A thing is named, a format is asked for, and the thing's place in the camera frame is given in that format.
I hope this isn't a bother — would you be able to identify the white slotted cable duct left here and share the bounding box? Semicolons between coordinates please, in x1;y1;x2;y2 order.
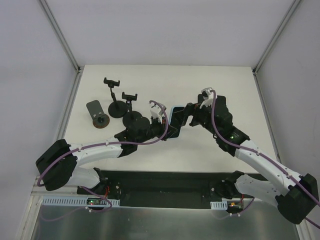
42;196;120;208

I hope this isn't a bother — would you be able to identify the black phone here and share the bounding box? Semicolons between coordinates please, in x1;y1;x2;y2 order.
197;94;204;104
215;95;227;108

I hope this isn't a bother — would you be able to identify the black round-base phone stand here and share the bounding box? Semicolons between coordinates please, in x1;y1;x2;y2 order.
103;77;127;119
121;91;142;128

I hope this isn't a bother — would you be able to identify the white slotted cable duct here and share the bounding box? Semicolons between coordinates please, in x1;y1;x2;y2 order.
210;199;244;211
42;196;120;208

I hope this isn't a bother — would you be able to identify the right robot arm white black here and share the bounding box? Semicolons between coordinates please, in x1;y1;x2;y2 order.
170;102;320;225

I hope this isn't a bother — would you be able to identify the white slotted cable duct right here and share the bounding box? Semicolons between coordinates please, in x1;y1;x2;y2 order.
210;199;244;211

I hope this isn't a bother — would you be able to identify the small metal folding phone stand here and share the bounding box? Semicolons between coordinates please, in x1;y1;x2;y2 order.
86;100;110;129

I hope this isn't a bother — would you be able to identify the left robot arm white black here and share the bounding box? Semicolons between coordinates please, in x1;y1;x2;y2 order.
35;117;181;195

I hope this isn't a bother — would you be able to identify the aluminium frame rail right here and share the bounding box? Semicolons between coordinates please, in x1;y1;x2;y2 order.
252;0;303;76

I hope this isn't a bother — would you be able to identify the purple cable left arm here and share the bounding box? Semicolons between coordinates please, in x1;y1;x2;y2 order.
37;100;168;213

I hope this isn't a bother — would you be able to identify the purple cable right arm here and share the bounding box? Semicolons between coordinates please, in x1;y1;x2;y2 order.
211;89;320;227

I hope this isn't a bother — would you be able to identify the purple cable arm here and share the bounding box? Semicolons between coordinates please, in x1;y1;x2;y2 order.
211;89;320;227
37;100;168;213

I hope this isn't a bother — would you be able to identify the aluminium frame rail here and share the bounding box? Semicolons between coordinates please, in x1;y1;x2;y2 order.
252;0;303;76
37;0;81;74

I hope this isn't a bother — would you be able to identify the aluminium frame rail left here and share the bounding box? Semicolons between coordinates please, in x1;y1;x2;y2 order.
37;0;81;74

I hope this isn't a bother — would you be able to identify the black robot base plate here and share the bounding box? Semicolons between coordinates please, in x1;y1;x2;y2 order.
89;170;244;209

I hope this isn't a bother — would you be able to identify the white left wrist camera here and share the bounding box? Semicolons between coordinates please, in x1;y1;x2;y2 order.
149;102;167;123

